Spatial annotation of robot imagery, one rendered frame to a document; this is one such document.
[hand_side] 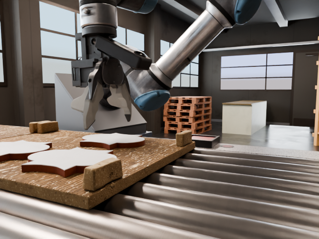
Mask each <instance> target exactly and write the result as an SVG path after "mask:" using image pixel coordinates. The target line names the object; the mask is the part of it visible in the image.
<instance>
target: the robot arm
mask: <svg viewBox="0 0 319 239"><path fill-rule="evenodd" d="M157 2H158V0H79V8H80V22H81V28H82V32H81V33H75V40H77V41H81V52H82V57H78V58H80V59H82V60H80V59H79V60H77V59H78V58H77V59H76V61H71V70H72V85H73V86H75V87H80V88H86V89H85V91H84V93H83V95H82V96H80V97H78V98H76V99H74V100H73V101H72V102H71V108H72V109H74V110H77V111H79V112H82V113H83V124H84V129H85V130H88V129H89V128H90V126H91V125H92V124H93V123H94V122H95V115H96V113H97V111H98V105H99V103H100V104H102V105H103V106H105V107H107V108H110V109H120V108H122V109H123V110H124V115H125V117H126V119H127V121H128V122H130V121H131V97H132V99H133V100H134V103H135V104H137V105H138V107H139V108H140V109H141V110H143V111H152V110H156V109H158V108H160V107H161V106H163V105H164V104H165V103H166V102H167V101H168V100H169V98H170V93H169V90H170V89H171V88H172V87H173V80H174V79H175V78H176V77H177V76H178V75H179V74H180V73H181V72H182V71H183V70H184V69H185V68H186V67H187V66H188V65H189V64H190V63H191V62H192V61H193V60H194V59H195V58H196V57H197V56H198V55H199V54H200V53H201V52H202V51H203V50H204V49H205V48H206V47H207V46H208V45H209V44H210V43H211V42H212V41H213V40H214V39H215V38H216V37H217V36H218V35H219V34H220V33H221V32H222V31H223V30H224V29H225V28H232V27H233V26H234V25H235V24H238V25H243V24H245V23H247V22H248V21H249V20H250V19H251V18H252V17H253V16H254V15H255V13H256V12H257V10H258V8H259V6H260V4H261V2H262V0H208V1H207V2H206V10H205V11H204V12H203V13H202V14H201V15H200V16H199V17H198V18H197V19H196V21H195V22H194V23H193V24H192V25H191V26H190V27H189V28H188V29H187V30H186V31H185V32H184V33H183V35H182V36H181V37H180V38H179V39H178V40H177V41H176V42H175V43H174V44H173V45H172V46H171V47H170V48H169V50H168V51H167V52H166V53H165V54H164V55H163V56H162V57H161V58H160V59H159V60H158V61H157V62H156V63H154V64H152V59H150V58H149V57H147V55H145V54H144V53H143V52H142V51H140V50H138V49H136V48H134V47H132V46H129V45H123V44H121V43H119V42H117V41H115V40H113V39H114V38H117V30H116V29H117V28H118V22H117V7H118V8H121V9H126V10H130V11H133V12H134V13H142V14H147V13H150V12H151V11H152V10H153V9H154V8H155V7H156V4H157Z"/></svg>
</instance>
